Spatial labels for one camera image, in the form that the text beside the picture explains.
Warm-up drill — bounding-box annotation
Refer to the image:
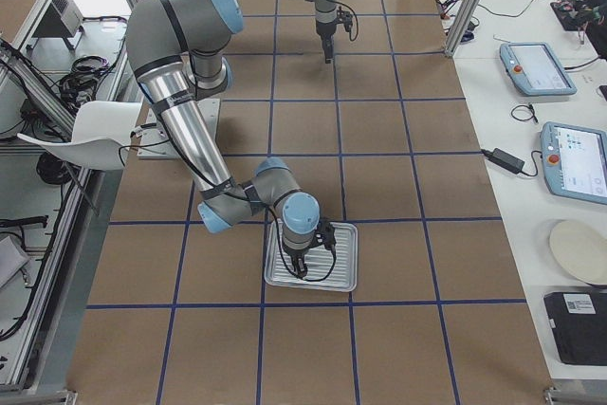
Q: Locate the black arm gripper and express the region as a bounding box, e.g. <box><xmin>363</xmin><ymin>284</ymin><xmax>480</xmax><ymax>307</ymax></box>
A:
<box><xmin>318</xmin><ymin>28</ymin><xmax>334</xmax><ymax>64</ymax></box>
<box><xmin>287</xmin><ymin>249</ymin><xmax>308</xmax><ymax>277</ymax></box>

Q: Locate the silver ribbed metal tray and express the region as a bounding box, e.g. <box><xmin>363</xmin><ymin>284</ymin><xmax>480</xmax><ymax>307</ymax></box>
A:
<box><xmin>264</xmin><ymin>221</ymin><xmax>359</xmax><ymax>292</ymax></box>

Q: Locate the brown paper table mat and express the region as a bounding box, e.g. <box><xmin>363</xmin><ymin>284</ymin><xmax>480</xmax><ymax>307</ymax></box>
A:
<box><xmin>67</xmin><ymin>0</ymin><xmax>550</xmax><ymax>404</ymax></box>

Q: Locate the far blue teach pendant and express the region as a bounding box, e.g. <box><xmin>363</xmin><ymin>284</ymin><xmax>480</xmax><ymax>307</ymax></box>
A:
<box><xmin>499</xmin><ymin>42</ymin><xmax>577</xmax><ymax>97</ymax></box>

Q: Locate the blue teach pendant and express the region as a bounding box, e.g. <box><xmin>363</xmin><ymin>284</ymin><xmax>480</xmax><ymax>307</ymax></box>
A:
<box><xmin>499</xmin><ymin>42</ymin><xmax>577</xmax><ymax>97</ymax></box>
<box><xmin>540</xmin><ymin>121</ymin><xmax>606</xmax><ymax>205</ymax></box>

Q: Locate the black power adapter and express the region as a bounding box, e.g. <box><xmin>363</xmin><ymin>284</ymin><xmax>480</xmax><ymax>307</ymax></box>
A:
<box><xmin>481</xmin><ymin>148</ymin><xmax>524</xmax><ymax>175</ymax></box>

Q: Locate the white plastic chair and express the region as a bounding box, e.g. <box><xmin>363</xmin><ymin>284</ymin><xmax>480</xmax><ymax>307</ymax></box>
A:
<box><xmin>17</xmin><ymin>101</ymin><xmax>142</xmax><ymax>171</ymax></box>

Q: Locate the near blue teach pendant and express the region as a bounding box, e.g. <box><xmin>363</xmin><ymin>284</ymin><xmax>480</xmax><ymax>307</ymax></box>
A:
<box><xmin>540</xmin><ymin>121</ymin><xmax>606</xmax><ymax>205</ymax></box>

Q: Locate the white round plate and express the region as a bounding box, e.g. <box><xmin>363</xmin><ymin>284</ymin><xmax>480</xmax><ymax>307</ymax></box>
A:
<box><xmin>549</xmin><ymin>220</ymin><xmax>606</xmax><ymax>287</ymax></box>

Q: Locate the black flat box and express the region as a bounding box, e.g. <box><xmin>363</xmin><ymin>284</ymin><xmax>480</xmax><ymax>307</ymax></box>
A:
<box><xmin>543</xmin><ymin>292</ymin><xmax>606</xmax><ymax>366</ymax></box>

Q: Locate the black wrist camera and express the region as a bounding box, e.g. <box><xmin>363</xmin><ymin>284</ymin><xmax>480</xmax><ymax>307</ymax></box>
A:
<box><xmin>316</xmin><ymin>217</ymin><xmax>336</xmax><ymax>251</ymax></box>

